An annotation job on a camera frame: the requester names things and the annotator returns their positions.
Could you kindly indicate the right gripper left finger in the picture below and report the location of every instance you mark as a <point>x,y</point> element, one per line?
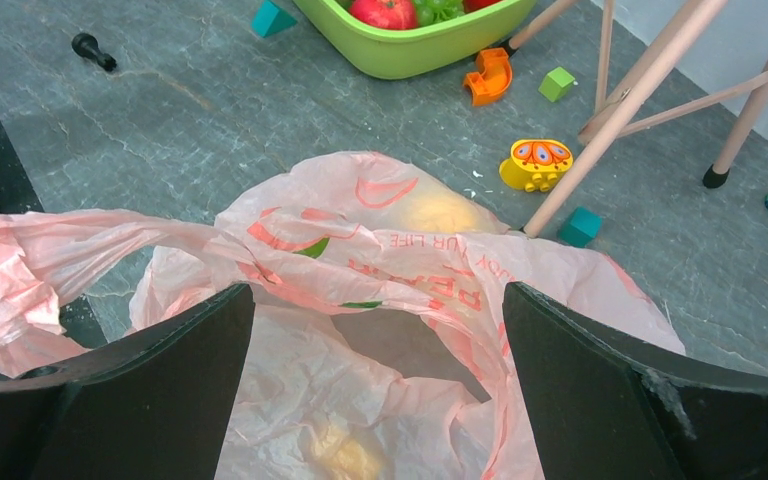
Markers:
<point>153,405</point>

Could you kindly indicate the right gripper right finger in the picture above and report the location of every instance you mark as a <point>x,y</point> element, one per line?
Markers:
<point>603,404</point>

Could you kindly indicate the pink plastic bag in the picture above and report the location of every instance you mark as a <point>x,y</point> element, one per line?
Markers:
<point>376,352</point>

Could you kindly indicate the yellow fruit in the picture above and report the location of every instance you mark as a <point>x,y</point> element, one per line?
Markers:
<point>440,213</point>

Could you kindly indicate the green fake grapes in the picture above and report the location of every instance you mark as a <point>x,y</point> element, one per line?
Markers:
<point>431,12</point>

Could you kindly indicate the red fake apple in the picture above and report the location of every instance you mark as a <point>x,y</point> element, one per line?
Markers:
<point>385,14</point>

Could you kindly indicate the teal cube near stand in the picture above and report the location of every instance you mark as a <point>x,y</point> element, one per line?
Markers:
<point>580,228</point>

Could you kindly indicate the yellow butterfly toy block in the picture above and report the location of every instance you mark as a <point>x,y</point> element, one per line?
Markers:
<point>535,164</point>

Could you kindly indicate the small green cube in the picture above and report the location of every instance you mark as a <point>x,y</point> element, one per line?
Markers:
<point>556,83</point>

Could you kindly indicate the orange arch toy block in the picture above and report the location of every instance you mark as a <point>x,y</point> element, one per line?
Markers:
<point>492,77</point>

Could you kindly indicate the small black peg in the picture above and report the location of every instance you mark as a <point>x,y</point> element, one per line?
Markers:
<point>86,46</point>

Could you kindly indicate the teal cube near basin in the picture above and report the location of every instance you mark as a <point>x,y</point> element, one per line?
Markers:
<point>271,19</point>

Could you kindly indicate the green plastic basin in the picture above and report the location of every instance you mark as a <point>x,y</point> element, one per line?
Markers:
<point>401,54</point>

